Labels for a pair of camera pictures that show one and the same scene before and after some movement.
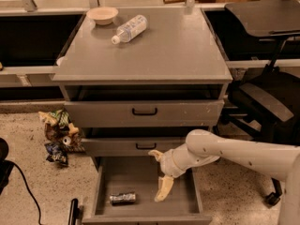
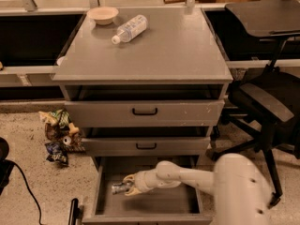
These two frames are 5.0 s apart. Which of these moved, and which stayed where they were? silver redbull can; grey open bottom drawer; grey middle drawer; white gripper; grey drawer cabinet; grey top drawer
Moved: white gripper; silver redbull can
Stayed: grey drawer cabinet; grey open bottom drawer; grey top drawer; grey middle drawer
